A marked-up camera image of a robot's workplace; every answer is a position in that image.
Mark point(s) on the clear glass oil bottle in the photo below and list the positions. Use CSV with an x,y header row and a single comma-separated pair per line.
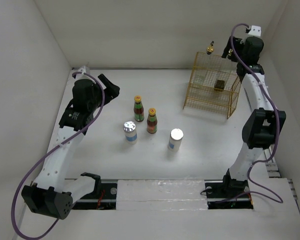
x,y
203,64

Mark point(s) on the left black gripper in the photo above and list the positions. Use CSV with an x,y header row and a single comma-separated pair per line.
x,y
112,90

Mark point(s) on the yellow wire rack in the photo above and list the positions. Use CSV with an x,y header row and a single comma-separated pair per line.
x,y
204,97

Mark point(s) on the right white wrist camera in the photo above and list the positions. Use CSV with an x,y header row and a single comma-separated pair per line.
x,y
253,30

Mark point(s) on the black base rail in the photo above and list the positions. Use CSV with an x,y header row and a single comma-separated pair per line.
x,y
158,195

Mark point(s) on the left silver lid shaker jar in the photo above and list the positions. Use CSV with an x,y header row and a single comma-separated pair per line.
x,y
130,132

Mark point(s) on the dark liquid glass bottle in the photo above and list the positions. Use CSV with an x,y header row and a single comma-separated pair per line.
x,y
223,71

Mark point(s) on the right silver lid shaker jar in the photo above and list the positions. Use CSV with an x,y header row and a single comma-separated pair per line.
x,y
175,139

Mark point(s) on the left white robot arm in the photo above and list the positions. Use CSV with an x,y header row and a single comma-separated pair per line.
x,y
50,195

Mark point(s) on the silver lid shaker jar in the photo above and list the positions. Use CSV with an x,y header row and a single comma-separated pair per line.
x,y
175,139
130,132

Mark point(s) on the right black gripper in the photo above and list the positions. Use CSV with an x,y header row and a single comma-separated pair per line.
x,y
239,42

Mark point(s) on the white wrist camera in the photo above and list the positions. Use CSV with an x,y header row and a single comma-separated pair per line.
x,y
253,30
81,71

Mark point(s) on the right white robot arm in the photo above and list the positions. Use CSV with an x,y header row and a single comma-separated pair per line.
x,y
263,127

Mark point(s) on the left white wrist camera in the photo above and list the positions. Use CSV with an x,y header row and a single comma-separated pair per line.
x,y
81,71

